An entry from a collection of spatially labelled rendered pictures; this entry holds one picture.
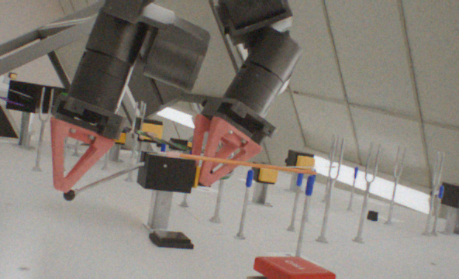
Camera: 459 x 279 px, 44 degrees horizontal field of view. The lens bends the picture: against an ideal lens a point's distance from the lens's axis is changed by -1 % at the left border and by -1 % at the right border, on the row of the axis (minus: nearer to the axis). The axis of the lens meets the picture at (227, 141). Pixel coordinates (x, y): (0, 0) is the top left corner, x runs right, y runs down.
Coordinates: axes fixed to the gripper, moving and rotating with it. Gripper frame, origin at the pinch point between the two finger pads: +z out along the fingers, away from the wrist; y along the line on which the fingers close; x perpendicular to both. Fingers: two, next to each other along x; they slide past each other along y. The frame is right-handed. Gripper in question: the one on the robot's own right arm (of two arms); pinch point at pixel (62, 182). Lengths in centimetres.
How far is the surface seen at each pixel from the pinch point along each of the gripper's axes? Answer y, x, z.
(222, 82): 123, -58, -34
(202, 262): -12.2, -13.7, 1.8
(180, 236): -6.5, -12.7, 0.9
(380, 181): 257, -242, -32
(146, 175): -1.9, -8.2, -3.9
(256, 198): 24.1, -35.6, -4.2
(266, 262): -22.8, -14.2, -1.7
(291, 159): 45, -51, -14
